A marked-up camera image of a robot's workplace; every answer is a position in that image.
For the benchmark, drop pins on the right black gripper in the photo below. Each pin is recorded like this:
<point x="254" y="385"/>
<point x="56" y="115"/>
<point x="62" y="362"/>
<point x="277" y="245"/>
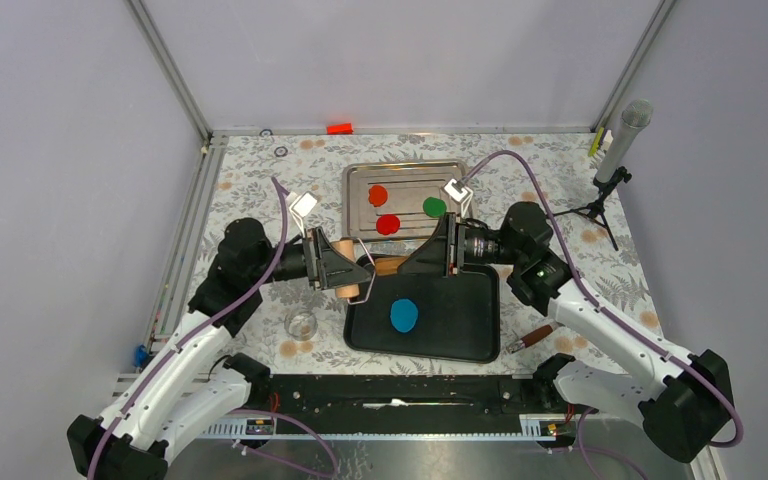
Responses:
<point x="437" y="257"/>

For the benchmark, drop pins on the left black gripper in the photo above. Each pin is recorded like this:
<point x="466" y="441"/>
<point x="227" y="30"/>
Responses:
<point x="328" y="268"/>

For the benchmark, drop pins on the wooden dough roller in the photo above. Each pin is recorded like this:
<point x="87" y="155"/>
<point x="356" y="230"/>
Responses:
<point x="351" y="281"/>

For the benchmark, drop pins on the black plastic tray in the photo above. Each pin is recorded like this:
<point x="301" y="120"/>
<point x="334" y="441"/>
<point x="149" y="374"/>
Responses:
<point x="459" y="316"/>

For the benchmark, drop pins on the blue dough piece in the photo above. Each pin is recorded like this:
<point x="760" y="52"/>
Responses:
<point x="403" y="315"/>

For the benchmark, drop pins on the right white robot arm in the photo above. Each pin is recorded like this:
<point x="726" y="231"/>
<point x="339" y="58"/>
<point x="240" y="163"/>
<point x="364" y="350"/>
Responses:
<point x="680" y="399"/>

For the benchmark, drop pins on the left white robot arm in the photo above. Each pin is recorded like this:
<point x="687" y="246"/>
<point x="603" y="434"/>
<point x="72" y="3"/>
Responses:
<point x="141" y="432"/>

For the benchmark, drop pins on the green dough disc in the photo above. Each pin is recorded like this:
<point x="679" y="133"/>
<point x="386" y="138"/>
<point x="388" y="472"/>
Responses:
<point x="434" y="207"/>

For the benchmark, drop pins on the red dough disc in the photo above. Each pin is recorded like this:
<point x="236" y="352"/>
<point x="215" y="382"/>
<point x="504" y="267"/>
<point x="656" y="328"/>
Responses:
<point x="388" y="224"/>

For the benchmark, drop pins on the orange dough disc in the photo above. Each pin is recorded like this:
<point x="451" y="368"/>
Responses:
<point x="377" y="196"/>

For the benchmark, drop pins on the small glass bowl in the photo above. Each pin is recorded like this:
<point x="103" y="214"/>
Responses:
<point x="301" y="325"/>

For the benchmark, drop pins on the silver metal tray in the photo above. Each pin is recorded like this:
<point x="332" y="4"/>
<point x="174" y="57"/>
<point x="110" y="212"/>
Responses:
<point x="408" y="185"/>

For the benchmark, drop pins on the floral tablecloth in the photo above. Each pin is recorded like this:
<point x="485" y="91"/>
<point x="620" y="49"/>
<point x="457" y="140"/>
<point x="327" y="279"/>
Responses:
<point x="554" y="167"/>

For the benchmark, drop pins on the orange block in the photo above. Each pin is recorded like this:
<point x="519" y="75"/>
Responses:
<point x="340" y="129"/>

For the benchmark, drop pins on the yellow marker pen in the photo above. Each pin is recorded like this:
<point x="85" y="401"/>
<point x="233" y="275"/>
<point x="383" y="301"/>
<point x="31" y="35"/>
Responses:
<point x="597" y="142"/>

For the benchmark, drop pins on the grey microphone on tripod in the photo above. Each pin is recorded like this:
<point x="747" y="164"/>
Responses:
<point x="636" y="116"/>

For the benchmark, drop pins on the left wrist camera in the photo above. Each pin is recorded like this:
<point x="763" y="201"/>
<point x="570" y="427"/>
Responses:
<point x="301" y="204"/>

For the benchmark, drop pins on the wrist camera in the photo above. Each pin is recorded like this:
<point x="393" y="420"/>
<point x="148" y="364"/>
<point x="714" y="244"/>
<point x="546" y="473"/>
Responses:
<point x="461" y="194"/>
<point x="301" y="204"/>

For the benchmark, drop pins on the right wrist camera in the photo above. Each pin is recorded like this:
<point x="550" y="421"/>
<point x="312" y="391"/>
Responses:
<point x="461" y="194"/>

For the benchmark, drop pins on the brown handled tool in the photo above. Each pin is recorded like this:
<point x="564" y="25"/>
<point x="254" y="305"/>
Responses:
<point x="533" y="337"/>

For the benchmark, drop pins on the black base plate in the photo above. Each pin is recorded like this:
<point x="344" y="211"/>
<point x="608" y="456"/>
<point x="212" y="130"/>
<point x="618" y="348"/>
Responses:
<point x="461" y="405"/>

